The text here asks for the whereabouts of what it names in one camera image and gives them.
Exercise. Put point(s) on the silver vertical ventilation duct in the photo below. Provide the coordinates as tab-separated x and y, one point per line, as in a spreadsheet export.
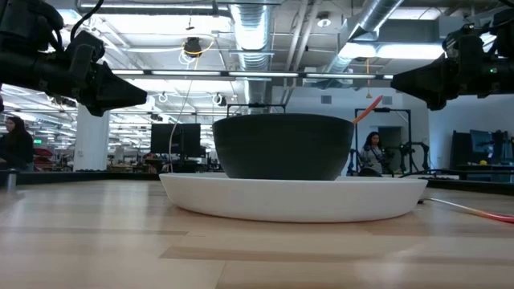
252	36

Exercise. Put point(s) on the black background robot arm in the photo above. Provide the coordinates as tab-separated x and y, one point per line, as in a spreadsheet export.
405	149

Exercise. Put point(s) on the long white light bar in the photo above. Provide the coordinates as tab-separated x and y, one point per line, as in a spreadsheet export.
261	74

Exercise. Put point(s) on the black background monitor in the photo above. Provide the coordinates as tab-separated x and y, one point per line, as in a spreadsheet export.
172	138

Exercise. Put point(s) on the seated person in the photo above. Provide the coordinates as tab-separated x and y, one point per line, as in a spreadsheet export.
20	148

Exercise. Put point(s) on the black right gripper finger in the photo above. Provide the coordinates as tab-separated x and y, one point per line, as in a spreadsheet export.
429	82

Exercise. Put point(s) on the black aluminium table frame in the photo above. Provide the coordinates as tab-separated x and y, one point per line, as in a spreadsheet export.
80	176

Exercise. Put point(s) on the background desk with monitors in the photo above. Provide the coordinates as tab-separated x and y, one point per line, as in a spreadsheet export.
482	144

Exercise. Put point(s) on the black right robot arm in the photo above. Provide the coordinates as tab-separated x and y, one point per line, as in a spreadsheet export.
507	32

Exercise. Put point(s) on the black ceiling device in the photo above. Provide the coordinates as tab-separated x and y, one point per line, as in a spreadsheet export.
192	46

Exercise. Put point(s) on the tall black rig frame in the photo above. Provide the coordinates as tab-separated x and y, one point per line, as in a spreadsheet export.
395	109

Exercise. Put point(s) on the standing person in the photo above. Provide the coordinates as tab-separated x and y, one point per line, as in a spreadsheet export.
373	154

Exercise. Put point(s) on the white round plate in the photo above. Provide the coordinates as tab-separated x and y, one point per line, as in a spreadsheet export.
293	200

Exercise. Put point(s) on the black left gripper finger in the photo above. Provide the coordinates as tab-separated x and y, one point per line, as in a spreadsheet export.
116	92

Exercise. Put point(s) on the black bowl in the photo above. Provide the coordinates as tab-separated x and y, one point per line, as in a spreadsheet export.
281	146

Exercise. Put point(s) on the white building pillar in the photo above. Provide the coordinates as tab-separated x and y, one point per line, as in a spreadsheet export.
91	140

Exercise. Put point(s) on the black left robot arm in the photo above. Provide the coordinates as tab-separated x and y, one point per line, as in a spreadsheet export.
28	24

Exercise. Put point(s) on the silver slanted ventilation duct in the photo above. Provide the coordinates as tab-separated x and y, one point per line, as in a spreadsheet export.
361	32

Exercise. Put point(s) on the small metal post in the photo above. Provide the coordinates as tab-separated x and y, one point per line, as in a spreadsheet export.
11	180

